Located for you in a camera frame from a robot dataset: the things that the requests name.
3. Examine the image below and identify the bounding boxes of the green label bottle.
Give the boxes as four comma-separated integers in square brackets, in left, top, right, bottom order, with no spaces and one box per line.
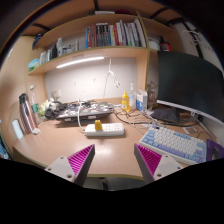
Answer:
[30,90,41,125]

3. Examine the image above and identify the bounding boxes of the white power strip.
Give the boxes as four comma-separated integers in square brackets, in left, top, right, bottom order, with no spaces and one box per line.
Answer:
[85,123,125,137]

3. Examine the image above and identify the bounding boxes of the row of books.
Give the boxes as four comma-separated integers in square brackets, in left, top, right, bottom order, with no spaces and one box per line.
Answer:
[85,18,147,48]

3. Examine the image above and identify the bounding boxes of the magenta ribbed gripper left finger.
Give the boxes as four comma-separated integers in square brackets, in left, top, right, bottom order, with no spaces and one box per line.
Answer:
[46,144,95,186]

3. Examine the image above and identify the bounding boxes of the purple plastic stand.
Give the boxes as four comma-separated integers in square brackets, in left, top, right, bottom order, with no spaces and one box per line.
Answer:
[206,139,224,161]

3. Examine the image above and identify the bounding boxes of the black computer monitor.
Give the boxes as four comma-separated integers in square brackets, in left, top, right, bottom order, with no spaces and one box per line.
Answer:
[158,51,224,121]

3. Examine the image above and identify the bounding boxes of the dark pink water bottle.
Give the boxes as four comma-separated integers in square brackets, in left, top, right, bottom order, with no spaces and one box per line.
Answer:
[19,93,37,134]

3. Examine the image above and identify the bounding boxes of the sticker-covered laptop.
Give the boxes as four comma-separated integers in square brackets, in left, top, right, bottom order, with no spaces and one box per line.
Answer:
[56,101,111,121]

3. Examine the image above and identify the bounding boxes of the white power strip cable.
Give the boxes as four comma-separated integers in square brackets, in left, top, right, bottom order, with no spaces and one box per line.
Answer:
[77,98,87,132]

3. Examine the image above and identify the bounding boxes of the yellow squeeze bottle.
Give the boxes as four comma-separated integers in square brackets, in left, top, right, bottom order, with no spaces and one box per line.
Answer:
[121,92,130,112]

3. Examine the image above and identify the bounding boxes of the blue white mechanical keyboard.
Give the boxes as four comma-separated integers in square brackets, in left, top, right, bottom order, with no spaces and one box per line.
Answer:
[139,125,207,165]

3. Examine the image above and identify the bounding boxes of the white bottle on shelf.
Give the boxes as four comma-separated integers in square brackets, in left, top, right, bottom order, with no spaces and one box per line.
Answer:
[56,38,63,57]

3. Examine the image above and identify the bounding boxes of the white blue carton box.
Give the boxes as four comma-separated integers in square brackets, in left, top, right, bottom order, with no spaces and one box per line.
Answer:
[136,89,148,111]

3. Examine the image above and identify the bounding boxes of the yellow charger plug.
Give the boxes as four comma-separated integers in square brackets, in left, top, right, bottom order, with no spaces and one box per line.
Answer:
[95,120,103,131]

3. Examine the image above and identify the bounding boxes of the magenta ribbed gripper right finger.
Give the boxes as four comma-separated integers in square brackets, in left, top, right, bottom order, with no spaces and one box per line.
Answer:
[134,144,182,184]

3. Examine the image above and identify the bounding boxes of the wooden wall shelf unit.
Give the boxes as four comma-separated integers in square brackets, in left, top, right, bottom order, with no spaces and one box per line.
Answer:
[25,14,180,102]

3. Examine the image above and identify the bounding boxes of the red black container on shelf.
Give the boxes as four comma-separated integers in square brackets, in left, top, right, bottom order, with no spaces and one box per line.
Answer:
[160,37,171,51]

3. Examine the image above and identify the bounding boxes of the tangle of black cables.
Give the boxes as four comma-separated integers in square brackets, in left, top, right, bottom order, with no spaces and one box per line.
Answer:
[113,104,201,131]

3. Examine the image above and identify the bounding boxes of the black headphones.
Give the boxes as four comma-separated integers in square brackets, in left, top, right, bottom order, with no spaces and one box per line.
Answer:
[45,101,68,119]

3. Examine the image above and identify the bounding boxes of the white wall socket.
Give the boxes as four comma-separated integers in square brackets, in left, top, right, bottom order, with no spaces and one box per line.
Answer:
[52,89,61,98]

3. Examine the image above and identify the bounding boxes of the hanging white cable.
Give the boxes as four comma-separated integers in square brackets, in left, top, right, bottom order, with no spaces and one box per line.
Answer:
[102,57,121,100]

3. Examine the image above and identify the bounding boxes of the under-shelf led light bar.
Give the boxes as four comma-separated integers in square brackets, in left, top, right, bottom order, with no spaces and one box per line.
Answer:
[56,56,105,69]

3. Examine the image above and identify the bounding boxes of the clear plastic bottle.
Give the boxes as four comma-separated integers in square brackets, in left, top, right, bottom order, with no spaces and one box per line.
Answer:
[129,83,136,108]

